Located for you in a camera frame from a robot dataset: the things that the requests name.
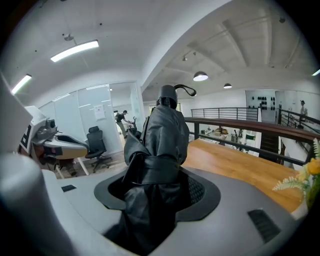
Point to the paper notice on glass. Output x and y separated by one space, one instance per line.
99 112

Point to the wooden table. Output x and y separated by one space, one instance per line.
225 165

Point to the black umbrella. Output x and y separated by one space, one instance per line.
162 130

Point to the long ceiling strip light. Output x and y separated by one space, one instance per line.
316 72
75 50
21 84

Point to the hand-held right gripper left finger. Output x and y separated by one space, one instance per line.
87 212

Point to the dark wood-topped railing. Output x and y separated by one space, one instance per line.
250 126

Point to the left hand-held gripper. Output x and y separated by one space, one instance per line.
15 125

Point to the white vase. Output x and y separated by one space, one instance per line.
300 211

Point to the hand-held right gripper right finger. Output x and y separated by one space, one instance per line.
225 225

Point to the black office chair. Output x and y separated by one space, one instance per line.
133 125
96 145

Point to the yellow white flower bouquet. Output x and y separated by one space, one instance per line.
312 172

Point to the black metal railing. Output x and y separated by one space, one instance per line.
295 117
225 113

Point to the black pendant lamp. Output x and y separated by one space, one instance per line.
227 86
200 76

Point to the group of black wall objects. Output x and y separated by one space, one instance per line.
261 100

